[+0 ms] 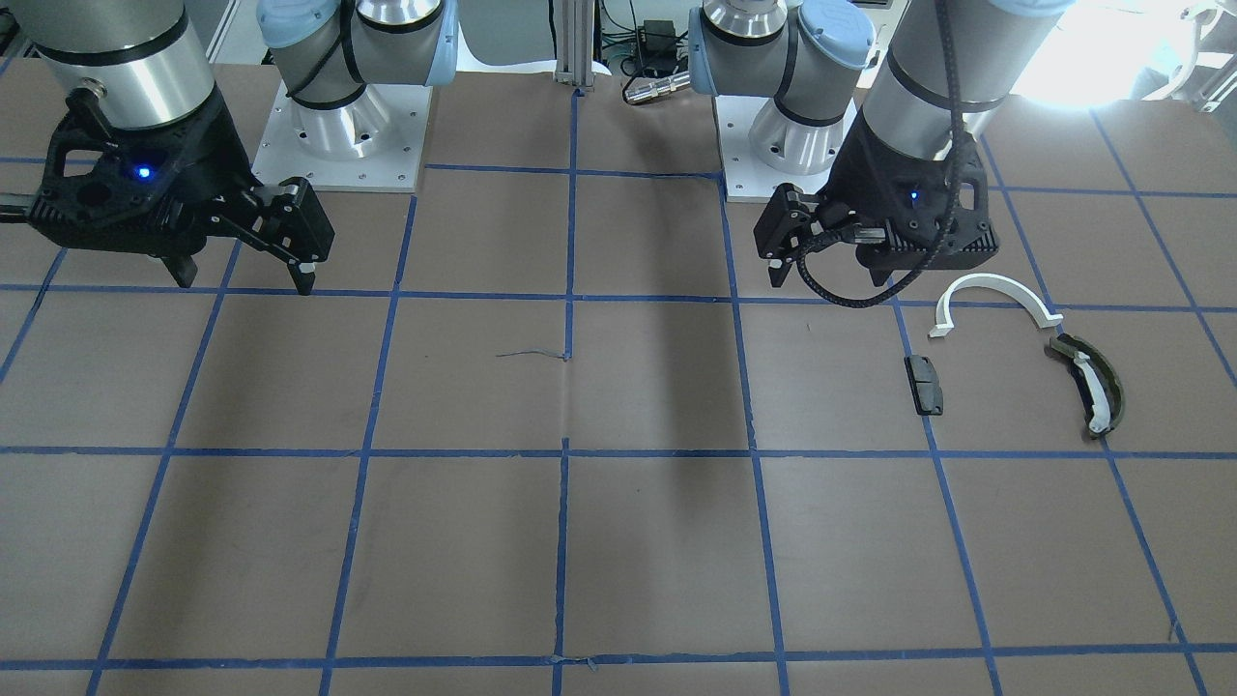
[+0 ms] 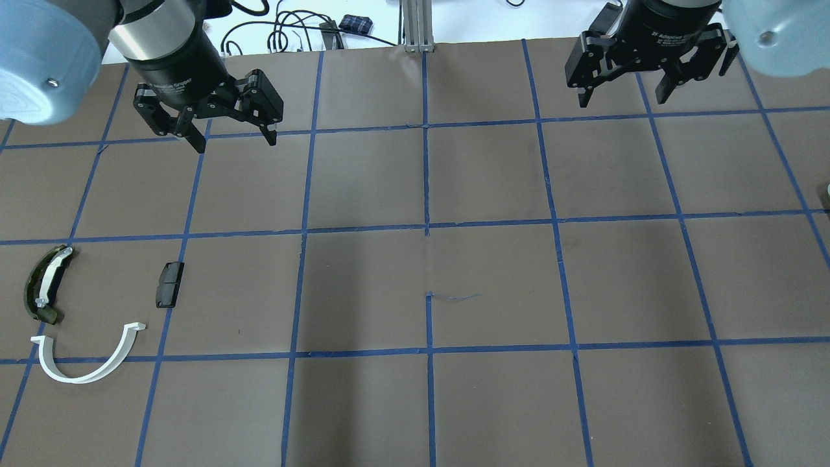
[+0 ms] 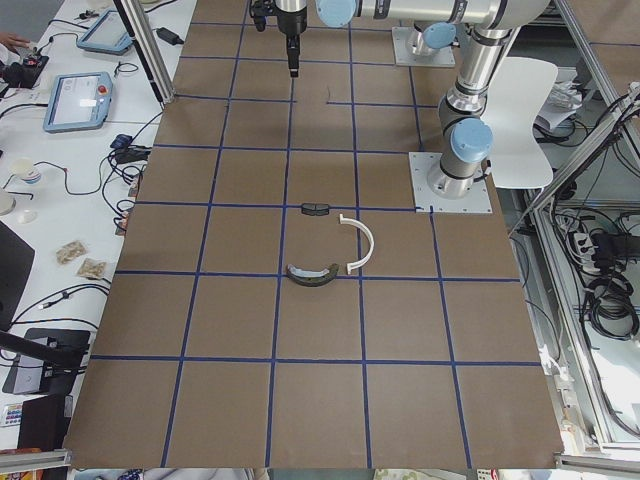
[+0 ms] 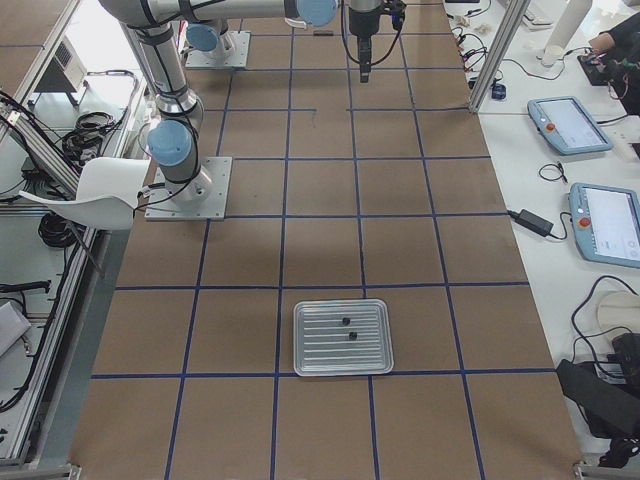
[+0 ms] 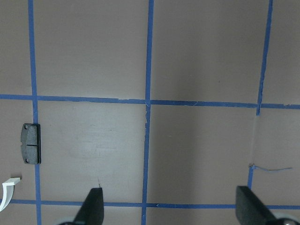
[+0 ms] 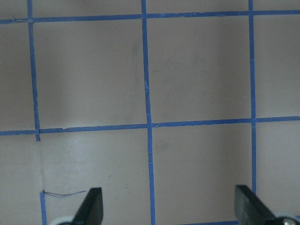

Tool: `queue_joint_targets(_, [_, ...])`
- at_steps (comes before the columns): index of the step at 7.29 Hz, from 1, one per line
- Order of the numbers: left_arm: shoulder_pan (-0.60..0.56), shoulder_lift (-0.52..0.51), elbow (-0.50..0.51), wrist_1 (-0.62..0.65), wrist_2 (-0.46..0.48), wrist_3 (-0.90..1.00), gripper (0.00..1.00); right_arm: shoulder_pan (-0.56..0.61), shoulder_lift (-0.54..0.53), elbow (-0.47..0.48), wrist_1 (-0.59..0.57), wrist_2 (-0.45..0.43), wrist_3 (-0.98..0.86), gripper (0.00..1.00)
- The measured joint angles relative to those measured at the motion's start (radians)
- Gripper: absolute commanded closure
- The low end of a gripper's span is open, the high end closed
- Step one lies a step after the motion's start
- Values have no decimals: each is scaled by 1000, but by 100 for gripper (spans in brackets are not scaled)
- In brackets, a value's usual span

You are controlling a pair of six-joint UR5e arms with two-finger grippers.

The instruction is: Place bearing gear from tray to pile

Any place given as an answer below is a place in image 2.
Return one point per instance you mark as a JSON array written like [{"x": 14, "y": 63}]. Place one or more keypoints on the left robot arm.
[{"x": 52, "y": 53}]

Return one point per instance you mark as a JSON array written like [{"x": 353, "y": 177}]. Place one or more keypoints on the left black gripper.
[{"x": 180, "y": 74}]

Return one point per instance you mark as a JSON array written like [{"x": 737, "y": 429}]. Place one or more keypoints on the dark green brake shoe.
[{"x": 41, "y": 286}]

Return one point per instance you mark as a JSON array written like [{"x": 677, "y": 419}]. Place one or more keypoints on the black brake pad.
[{"x": 169, "y": 283}]

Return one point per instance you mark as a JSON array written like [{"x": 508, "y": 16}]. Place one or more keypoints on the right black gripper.
[{"x": 655, "y": 37}]

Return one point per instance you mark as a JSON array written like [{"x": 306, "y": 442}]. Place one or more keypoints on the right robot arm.
[{"x": 776, "y": 38}]

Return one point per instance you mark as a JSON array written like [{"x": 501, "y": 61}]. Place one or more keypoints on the aluminium frame post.
[{"x": 417, "y": 26}]

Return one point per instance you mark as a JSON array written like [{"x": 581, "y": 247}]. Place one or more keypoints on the black power adapter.
[{"x": 354, "y": 24}]

